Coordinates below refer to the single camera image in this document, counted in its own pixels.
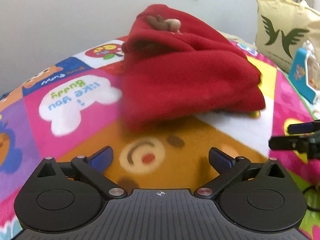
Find red fleece hooded jacket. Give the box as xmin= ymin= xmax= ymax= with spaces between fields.
xmin=122 ymin=4 xmax=266 ymax=130

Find blue toy box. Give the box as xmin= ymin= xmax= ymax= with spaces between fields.
xmin=289 ymin=40 xmax=319 ymax=105

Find colourful cartoon play mat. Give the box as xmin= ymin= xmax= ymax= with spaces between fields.
xmin=1 ymin=37 xmax=319 ymax=239

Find beige plush blanket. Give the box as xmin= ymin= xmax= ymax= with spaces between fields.
xmin=218 ymin=31 xmax=257 ymax=50

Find cream tote bag green bird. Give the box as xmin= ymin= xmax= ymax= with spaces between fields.
xmin=255 ymin=0 xmax=319 ymax=73

